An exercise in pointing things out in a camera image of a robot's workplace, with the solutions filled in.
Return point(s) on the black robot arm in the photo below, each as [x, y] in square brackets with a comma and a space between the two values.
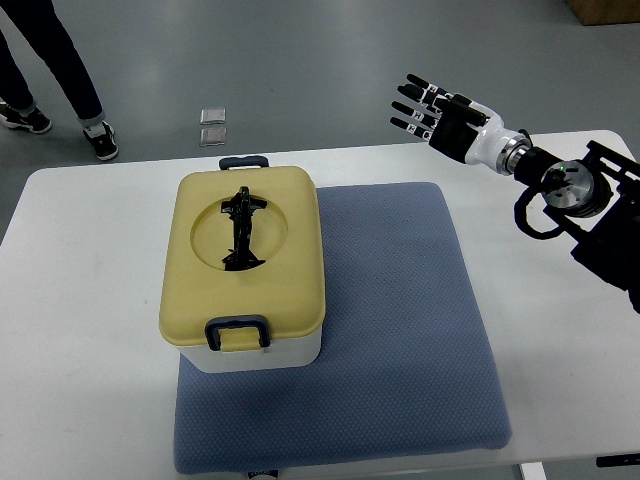
[594, 199]

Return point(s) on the person's dark trouser legs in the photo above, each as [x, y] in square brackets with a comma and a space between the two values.
[39, 24]

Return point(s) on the black white sneaker right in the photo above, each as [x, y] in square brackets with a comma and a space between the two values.
[102, 139]

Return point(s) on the upper metal floor plate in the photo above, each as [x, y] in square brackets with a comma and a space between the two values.
[212, 116]

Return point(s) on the white storage box base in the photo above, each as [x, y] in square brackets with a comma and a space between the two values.
[283, 353]

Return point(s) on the yellow box lid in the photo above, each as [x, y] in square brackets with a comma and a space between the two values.
[244, 264]

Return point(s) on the brown cardboard box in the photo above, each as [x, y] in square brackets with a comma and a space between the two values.
[605, 12]

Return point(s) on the blue grey cushion mat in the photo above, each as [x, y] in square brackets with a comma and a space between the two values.
[405, 366]

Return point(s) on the white table leg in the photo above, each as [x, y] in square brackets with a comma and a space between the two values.
[532, 471]

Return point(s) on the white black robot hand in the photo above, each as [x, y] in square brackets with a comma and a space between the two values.
[456, 126]

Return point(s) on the black table edge bracket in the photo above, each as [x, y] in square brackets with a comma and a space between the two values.
[612, 461]

